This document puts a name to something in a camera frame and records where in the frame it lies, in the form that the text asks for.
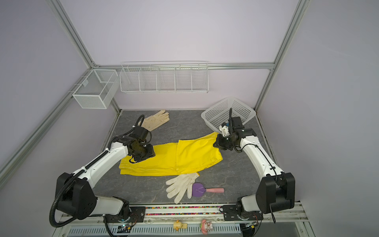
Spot pink white doll figurine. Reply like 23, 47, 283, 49
200, 219, 213, 235

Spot purple pink toy shovel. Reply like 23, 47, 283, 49
192, 183, 225, 197

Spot beige fabric glove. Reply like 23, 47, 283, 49
142, 110, 170, 131

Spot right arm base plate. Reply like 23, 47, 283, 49
219, 204, 263, 221

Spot white plastic laundry basket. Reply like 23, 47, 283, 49
201, 97, 256, 133

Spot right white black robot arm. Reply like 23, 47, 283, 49
213, 108, 296, 220

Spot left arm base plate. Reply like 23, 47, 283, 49
105, 206, 146, 223

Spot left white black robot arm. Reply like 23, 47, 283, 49
49, 115, 156, 228

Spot white mesh wall box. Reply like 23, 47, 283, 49
73, 69, 120, 109

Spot aluminium frame rail front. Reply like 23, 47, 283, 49
57, 202, 309, 227

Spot white wire wall shelf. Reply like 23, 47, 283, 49
119, 61, 209, 93

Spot yellow trousers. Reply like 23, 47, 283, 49
119, 132, 223, 177

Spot white knit work glove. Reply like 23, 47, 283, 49
165, 172, 199, 204

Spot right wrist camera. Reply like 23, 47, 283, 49
219, 124, 230, 137

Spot yellow duck figurine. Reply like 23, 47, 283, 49
173, 220, 188, 232

